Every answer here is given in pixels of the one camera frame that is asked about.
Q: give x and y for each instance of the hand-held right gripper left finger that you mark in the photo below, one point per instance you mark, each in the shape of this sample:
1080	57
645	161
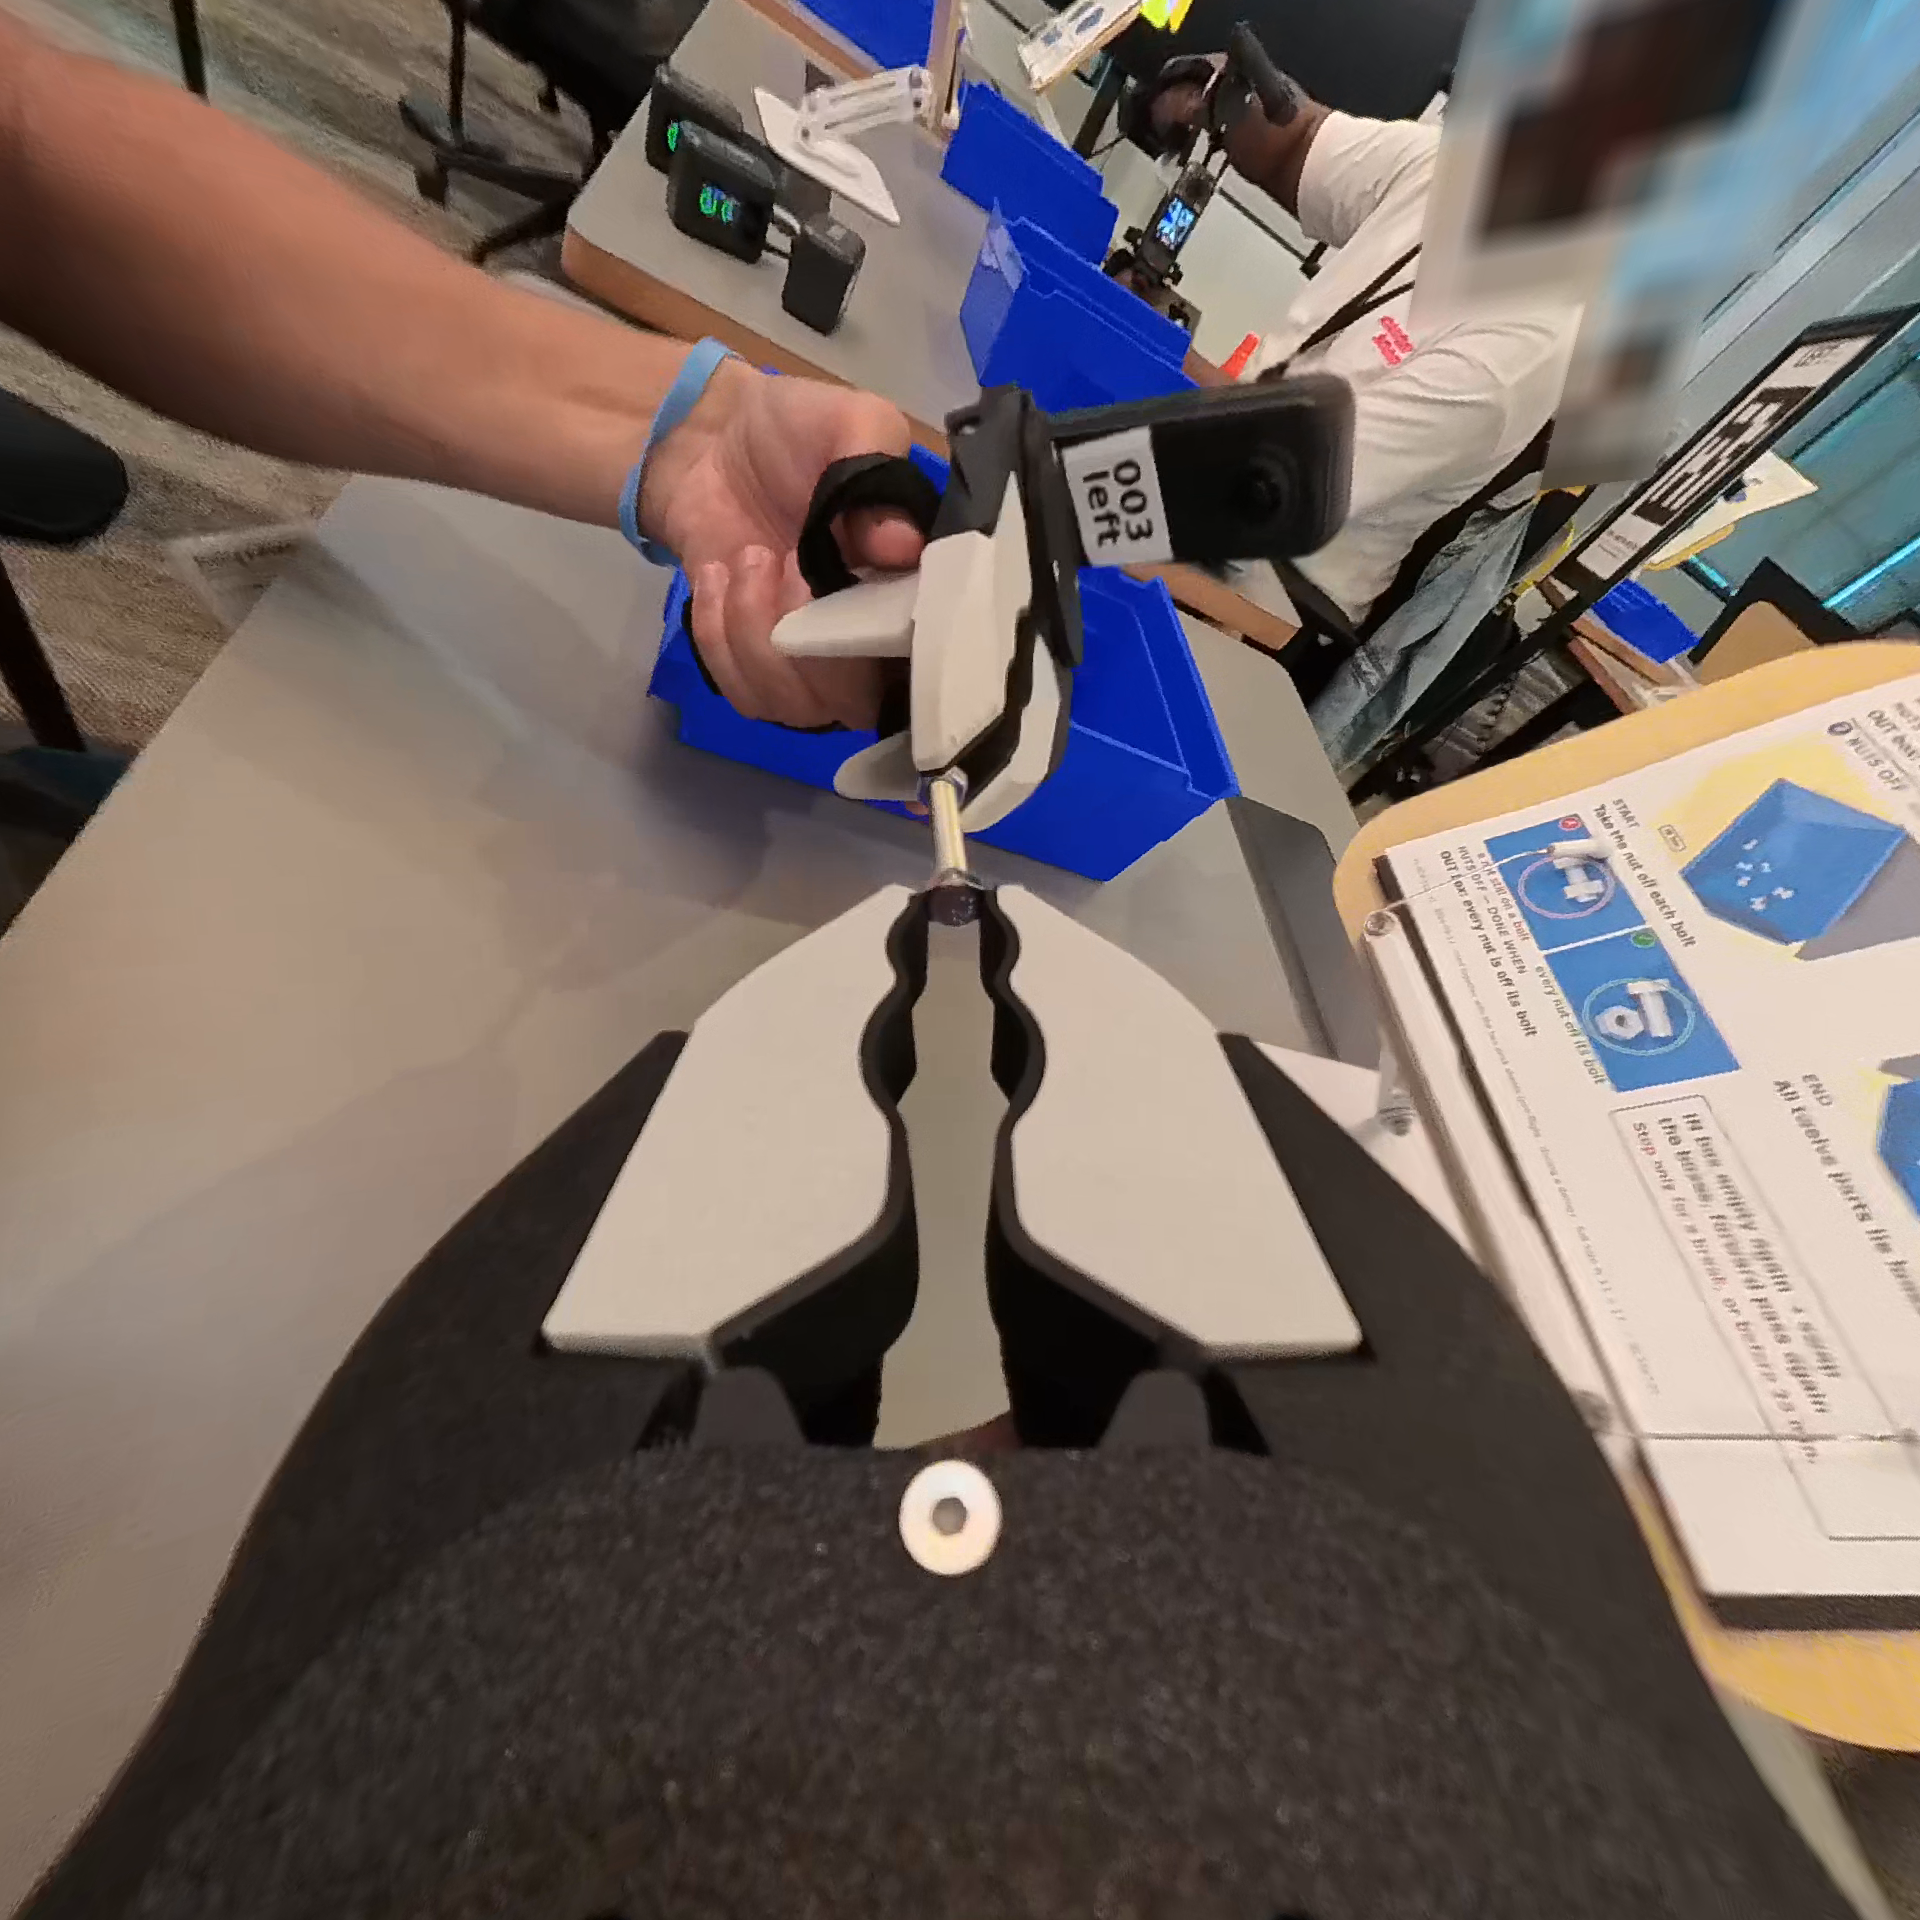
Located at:
721	1171

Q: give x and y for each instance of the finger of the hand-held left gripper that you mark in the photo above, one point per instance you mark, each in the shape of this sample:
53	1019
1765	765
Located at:
967	629
1021	750

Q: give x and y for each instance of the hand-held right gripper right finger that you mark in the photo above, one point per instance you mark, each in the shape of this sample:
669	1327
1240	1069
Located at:
1171	1186

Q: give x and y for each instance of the thin long silver bolt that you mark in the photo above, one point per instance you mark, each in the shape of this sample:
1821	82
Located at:
952	834

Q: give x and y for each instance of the blue plastic bin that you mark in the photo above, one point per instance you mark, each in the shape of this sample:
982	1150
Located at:
1067	331
870	23
1141	721
1037	165

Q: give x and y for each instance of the small silver hex nut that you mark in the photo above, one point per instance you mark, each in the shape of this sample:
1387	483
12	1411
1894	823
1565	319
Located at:
953	903

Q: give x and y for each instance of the person's left forearm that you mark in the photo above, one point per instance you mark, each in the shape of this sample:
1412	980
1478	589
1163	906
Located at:
301	300

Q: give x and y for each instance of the grey desk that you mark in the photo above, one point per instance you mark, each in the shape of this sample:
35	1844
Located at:
376	902

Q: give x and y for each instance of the person's left hand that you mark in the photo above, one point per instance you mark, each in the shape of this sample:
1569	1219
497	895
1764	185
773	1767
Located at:
735	494

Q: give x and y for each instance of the denim jacket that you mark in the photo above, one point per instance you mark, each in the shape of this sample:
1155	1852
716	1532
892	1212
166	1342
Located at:
1424	629

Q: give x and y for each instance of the blue wristband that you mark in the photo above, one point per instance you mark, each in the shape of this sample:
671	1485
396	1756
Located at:
661	436

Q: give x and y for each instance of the yellow sticker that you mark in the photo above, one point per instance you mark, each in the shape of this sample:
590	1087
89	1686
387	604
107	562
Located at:
1167	12

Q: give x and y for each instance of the printed instruction sheet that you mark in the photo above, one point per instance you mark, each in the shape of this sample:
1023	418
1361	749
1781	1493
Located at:
1724	1201
1080	30

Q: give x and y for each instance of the black-and-white marker sign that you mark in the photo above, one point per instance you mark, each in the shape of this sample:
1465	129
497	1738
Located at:
1741	452

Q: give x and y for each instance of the wooden stand board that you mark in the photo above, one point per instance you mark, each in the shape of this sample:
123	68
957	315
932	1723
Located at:
1769	1682
944	61

